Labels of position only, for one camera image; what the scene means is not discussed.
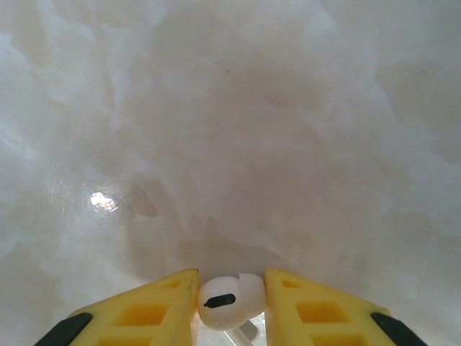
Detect white wireless earbud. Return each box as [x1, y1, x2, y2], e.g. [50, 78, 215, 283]
[197, 272, 267, 346]

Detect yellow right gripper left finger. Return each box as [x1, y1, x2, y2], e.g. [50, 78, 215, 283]
[37, 267, 202, 346]

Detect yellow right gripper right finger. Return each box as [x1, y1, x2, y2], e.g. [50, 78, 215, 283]
[264, 267, 429, 346]

